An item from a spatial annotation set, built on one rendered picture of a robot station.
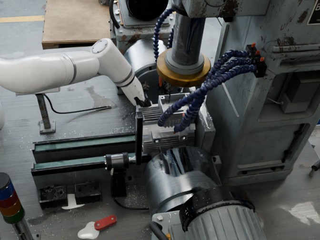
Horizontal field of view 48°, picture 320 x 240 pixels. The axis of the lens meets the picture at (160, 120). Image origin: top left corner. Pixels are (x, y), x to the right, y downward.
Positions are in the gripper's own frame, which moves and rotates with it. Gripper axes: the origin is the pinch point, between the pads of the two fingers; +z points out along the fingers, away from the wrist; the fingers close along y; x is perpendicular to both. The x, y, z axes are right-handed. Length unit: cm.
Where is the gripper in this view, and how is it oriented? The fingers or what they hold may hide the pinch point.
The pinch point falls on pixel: (145, 103)
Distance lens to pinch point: 139.1
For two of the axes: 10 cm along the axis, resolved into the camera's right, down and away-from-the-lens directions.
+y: 1.9, 7.3, -6.6
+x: 8.8, -4.2, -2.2
